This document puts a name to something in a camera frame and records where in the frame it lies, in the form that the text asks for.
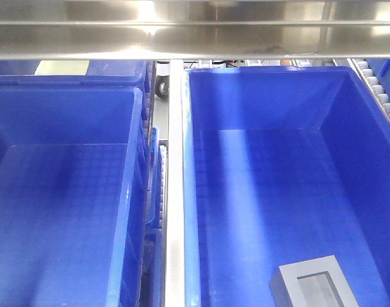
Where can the gray square base block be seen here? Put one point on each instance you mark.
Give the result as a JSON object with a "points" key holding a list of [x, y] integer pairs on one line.
{"points": [[314, 282]]}

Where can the large blue bin right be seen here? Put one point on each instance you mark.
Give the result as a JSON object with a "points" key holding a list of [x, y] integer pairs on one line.
{"points": [[282, 165]]}

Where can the large blue bin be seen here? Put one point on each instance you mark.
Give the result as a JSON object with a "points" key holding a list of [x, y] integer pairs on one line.
{"points": [[73, 179], [282, 165]]}

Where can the large blue bin left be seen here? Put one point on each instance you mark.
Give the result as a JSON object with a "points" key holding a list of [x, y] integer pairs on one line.
{"points": [[73, 179]]}

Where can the steel divider bar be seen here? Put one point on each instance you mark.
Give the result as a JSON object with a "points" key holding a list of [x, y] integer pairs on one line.
{"points": [[174, 265]]}

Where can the steel shelf rail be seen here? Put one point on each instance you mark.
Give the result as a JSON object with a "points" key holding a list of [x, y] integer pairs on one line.
{"points": [[194, 29]]}

